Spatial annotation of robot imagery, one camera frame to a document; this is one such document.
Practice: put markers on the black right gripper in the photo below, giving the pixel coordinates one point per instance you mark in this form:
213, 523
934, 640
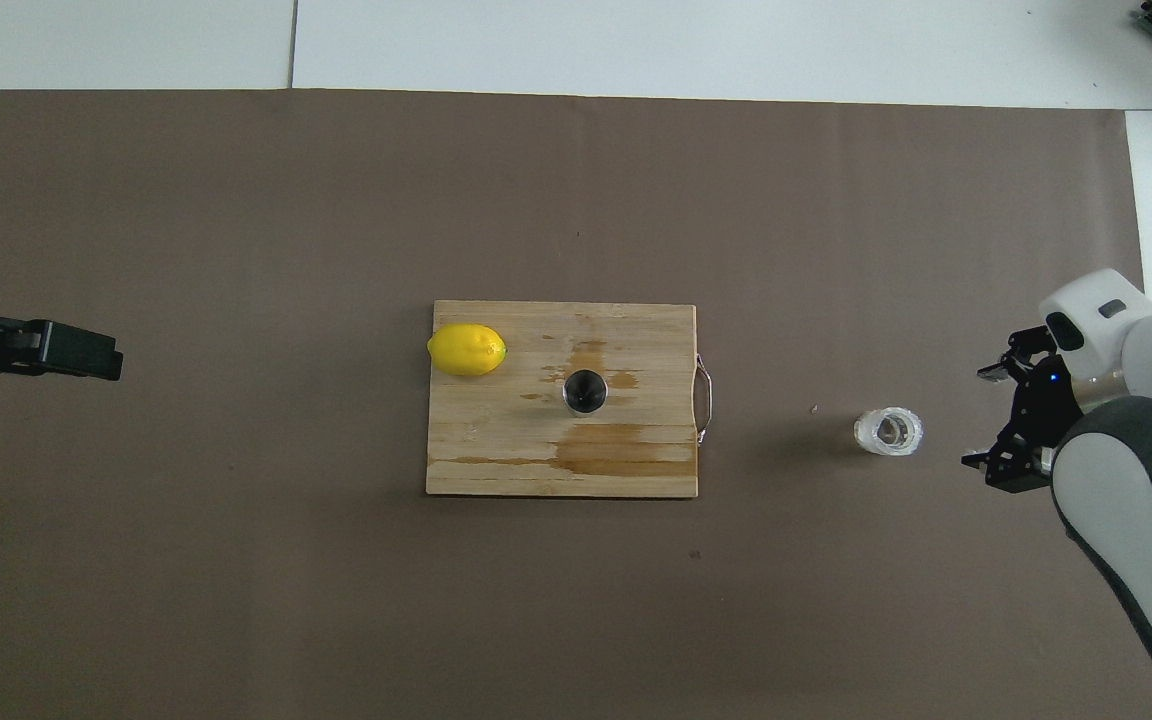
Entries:
1041, 400

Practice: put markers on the clear textured glass cup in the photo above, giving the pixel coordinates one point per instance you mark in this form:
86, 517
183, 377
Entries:
888, 432

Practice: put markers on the steel double jigger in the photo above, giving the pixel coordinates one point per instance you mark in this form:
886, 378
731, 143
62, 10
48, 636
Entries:
586, 392

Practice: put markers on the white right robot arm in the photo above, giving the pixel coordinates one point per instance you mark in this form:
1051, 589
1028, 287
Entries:
1136, 500

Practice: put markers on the brown paper table mat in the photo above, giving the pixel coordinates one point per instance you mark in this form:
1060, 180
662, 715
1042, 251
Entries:
336, 200

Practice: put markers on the yellow lemon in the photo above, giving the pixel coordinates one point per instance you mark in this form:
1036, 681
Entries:
466, 350

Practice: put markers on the wooden cutting board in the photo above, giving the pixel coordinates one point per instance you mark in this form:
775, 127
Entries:
496, 440

